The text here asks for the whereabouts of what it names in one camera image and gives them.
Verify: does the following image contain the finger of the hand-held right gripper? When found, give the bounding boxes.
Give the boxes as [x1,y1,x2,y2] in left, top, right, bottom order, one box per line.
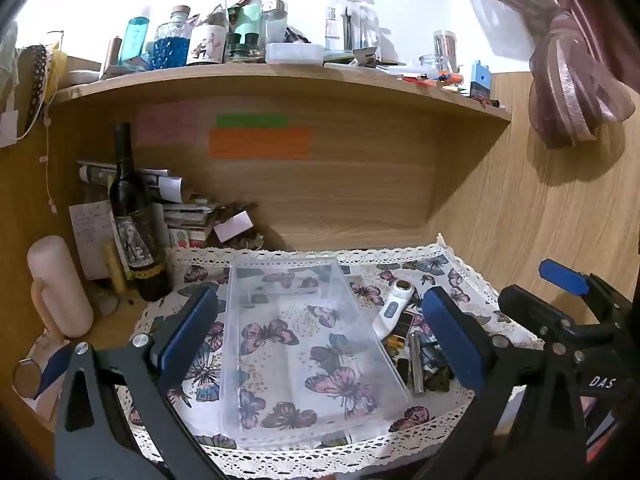
[498,284,577,343]
[538,258,621,303]

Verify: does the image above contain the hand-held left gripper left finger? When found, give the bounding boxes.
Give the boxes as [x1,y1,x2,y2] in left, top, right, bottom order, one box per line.
[52,285,226,480]

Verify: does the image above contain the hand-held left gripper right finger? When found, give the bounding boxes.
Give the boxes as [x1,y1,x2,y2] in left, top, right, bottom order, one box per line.
[415,286,588,480]

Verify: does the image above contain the white facial massager device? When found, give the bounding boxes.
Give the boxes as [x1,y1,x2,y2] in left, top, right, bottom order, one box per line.
[372,280,426,341]

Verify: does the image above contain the clear plastic storage box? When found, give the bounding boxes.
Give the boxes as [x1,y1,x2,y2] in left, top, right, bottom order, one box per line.
[221,254,412,451]

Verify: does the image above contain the dark small item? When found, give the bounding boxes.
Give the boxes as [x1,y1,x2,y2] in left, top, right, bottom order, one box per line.
[422,345,456,393]

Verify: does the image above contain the silver metal cylinder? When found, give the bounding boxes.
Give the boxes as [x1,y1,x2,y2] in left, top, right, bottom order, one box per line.
[410,330,426,397]

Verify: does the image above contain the butterfly print lace cloth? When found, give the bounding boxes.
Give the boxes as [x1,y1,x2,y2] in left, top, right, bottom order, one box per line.
[115,234,546,480]

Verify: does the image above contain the red orange item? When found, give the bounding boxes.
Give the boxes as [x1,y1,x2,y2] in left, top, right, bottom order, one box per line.
[587,407,633,463]

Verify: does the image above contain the gold tube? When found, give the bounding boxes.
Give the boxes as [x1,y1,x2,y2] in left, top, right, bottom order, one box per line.
[102,242,126,293]

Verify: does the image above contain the white tag card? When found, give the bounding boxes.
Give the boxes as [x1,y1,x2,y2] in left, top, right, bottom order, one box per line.
[212,210,253,242]

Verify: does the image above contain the stack of papers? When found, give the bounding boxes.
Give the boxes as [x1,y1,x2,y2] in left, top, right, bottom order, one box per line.
[77,160,221,248]

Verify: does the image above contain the dark brown box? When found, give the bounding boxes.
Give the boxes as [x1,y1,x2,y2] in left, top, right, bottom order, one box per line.
[220,202,258,221]

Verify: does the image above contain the dark wine bottle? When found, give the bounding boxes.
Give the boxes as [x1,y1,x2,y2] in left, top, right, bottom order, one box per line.
[109,122,173,302]

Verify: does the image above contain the blue card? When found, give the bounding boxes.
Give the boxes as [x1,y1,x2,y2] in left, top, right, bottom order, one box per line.
[35,344,76,396]

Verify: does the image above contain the handwritten paper note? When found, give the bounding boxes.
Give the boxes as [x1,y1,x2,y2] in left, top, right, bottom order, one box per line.
[69,201,118,281]

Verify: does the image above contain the cream water bottle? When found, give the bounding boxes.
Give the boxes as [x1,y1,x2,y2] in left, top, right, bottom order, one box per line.
[27,235,95,338]

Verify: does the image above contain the small round mirror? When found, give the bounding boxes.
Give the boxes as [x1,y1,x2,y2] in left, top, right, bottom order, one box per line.
[12,359,43,401]

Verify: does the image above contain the orange sticky note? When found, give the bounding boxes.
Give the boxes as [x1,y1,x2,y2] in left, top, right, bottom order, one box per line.
[208,128,312,161]

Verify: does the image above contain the pink sticky note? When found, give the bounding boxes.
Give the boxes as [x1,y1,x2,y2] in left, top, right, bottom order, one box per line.
[136,102,198,145]

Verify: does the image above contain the blue box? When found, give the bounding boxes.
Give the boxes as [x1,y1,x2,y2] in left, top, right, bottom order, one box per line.
[469,60,493,100]

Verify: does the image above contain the pink curtain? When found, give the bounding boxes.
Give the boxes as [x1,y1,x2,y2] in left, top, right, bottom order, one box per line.
[455,0,636,150]

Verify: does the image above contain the green sticky note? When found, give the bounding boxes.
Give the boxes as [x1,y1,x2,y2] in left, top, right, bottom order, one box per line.
[216,114,289,128]

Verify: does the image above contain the tall glass jar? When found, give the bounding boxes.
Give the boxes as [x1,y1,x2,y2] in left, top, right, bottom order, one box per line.
[432,30,458,73]

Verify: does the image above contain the wooden shelf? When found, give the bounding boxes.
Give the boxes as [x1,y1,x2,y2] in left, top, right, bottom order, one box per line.
[50,62,513,123]

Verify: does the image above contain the brown cosmetic tube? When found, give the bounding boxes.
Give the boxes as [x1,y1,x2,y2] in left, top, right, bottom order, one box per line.
[100,36,123,80]

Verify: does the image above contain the glass bottle with blue beads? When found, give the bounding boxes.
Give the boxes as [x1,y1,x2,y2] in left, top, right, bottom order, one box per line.
[151,6,193,72]

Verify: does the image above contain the white label bottle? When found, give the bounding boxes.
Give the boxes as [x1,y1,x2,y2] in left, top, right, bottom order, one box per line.
[186,0,232,67]

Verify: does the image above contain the dark ink bottle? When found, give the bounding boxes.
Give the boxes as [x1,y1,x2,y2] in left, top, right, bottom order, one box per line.
[227,32,265,63]

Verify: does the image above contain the white plastic container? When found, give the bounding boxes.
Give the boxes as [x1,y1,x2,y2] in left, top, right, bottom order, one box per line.
[265,42,325,66]

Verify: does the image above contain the teal bottle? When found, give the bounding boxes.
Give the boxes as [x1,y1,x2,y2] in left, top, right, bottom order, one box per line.
[117,7,151,66]

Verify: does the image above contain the mint green bottle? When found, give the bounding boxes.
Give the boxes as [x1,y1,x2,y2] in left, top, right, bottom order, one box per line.
[231,0,266,46]

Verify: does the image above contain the clear bottle with silver cap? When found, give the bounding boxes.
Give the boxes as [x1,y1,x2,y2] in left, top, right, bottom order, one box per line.
[264,0,289,46]

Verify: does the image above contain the clear plastic packages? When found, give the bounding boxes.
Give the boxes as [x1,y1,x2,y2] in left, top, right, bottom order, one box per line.
[325,0,381,53]

